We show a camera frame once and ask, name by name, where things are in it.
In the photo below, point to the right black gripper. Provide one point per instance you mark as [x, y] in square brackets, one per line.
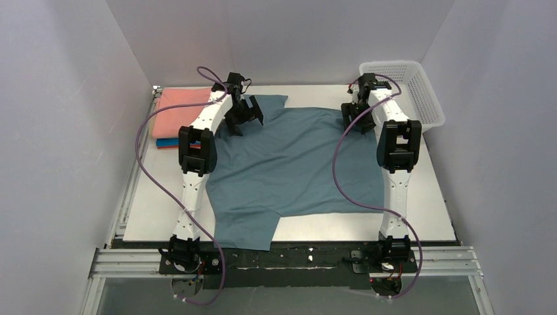
[357, 118]

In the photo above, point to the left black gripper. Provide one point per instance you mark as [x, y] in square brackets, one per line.
[243, 113]

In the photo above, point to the blue-grey t shirt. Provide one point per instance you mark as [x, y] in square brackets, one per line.
[300, 162]

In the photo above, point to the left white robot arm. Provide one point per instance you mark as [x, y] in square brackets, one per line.
[197, 155]

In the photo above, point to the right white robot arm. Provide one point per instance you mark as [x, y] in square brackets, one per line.
[373, 108]

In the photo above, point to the orange folded t shirt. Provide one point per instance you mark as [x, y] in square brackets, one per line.
[174, 145]

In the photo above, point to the white plastic basket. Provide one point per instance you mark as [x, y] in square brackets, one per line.
[417, 100]

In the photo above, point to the pink folded t shirt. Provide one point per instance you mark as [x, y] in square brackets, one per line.
[167, 124]

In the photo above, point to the blue folded t shirt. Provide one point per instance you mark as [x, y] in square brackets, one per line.
[167, 140]

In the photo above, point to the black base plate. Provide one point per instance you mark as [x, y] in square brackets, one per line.
[291, 264]

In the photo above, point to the aluminium frame rail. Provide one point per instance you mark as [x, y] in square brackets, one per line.
[125, 277]

